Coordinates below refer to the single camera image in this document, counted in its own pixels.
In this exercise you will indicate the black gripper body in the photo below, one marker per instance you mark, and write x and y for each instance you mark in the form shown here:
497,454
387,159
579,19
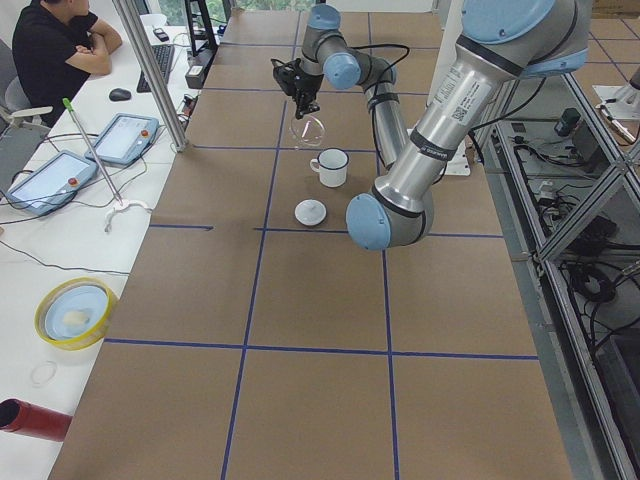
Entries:
304,85

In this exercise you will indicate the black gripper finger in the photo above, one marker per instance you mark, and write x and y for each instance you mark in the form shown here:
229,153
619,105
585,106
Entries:
305,108

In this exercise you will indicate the clear glass funnel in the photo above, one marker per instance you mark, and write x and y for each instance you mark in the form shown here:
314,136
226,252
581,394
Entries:
307,132

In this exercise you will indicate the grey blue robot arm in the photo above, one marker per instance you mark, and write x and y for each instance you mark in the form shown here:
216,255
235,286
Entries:
411,41

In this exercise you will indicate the second grey blue robot arm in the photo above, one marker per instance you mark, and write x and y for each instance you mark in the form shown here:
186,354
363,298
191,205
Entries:
500,41

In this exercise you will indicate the white enamel mug blue rim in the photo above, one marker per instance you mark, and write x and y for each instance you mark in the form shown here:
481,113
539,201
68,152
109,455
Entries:
331,165

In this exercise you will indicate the black power box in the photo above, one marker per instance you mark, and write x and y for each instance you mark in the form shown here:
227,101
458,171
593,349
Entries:
198,70

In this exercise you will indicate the far blue teach pendant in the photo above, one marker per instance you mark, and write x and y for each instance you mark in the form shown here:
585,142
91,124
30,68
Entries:
125,139

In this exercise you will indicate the blue teach pendant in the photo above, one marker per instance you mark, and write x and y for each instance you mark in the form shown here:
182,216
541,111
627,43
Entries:
125,139
53,184

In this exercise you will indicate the black computer mouse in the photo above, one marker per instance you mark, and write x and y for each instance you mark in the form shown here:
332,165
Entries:
119,95

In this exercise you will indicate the grabber stick green tip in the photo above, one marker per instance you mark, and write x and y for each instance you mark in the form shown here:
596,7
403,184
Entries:
121,204

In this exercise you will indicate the seated person black shirt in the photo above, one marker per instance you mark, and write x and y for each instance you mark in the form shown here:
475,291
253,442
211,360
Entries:
56,47

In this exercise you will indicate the near blue teach pendant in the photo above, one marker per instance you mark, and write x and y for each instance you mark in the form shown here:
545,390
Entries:
53,184

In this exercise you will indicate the aluminium equipment rack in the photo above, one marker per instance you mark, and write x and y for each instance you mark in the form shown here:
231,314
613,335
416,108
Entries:
568,171

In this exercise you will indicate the yellow tape roll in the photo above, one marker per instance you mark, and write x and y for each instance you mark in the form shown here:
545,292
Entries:
76,314

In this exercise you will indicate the red cylinder tube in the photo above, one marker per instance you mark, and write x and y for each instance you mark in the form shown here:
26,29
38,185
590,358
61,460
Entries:
23,418

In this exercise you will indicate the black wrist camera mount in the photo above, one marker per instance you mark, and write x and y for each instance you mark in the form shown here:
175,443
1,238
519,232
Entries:
286,75

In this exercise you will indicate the aluminium frame post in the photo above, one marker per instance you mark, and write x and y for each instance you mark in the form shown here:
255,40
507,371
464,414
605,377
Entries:
134,28

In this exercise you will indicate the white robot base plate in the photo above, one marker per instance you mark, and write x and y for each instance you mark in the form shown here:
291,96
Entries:
459,165

